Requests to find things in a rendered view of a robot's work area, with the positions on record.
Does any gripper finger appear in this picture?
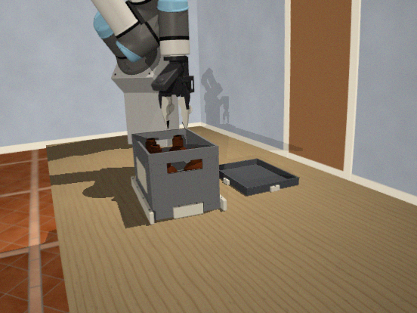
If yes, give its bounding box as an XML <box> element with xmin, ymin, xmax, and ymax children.
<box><xmin>178</xmin><ymin>85</ymin><xmax>192</xmax><ymax>129</ymax></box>
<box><xmin>159</xmin><ymin>91</ymin><xmax>175</xmax><ymax>129</ymax></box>

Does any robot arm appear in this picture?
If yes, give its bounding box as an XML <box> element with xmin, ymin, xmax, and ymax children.
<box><xmin>91</xmin><ymin>0</ymin><xmax>190</xmax><ymax>91</ymax></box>

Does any grey plastic crate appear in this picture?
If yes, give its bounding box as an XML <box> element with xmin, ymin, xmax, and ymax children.
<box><xmin>131</xmin><ymin>129</ymin><xmax>220</xmax><ymax>221</ymax></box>

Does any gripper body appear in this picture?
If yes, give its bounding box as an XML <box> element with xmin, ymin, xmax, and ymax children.
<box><xmin>163</xmin><ymin>56</ymin><xmax>194</xmax><ymax>97</ymax></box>

